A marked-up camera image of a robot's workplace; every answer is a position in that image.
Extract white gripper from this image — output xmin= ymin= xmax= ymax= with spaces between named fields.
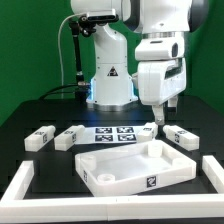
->
xmin=132 ymin=58 xmax=186 ymax=125

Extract white desk top tray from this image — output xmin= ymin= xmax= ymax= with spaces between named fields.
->
xmin=75 ymin=140 xmax=196 ymax=197

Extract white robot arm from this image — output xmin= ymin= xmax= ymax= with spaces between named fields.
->
xmin=71 ymin=0 xmax=209 ymax=125

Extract white fiducial marker sheet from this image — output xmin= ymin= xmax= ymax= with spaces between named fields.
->
xmin=76 ymin=125 xmax=144 ymax=144

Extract white U-shaped obstacle frame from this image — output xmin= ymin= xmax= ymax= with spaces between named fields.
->
xmin=0 ymin=155 xmax=224 ymax=224

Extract black cables on table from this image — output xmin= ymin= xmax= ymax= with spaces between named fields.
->
xmin=39 ymin=83 xmax=91 ymax=101

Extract grey camera on stand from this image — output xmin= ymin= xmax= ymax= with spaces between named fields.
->
xmin=81 ymin=9 xmax=118 ymax=23

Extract black camera stand pole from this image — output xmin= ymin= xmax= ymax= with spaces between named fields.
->
xmin=69 ymin=19 xmax=90 ymax=102

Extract white camera cable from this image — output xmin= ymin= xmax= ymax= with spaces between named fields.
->
xmin=57 ymin=12 xmax=88 ymax=100

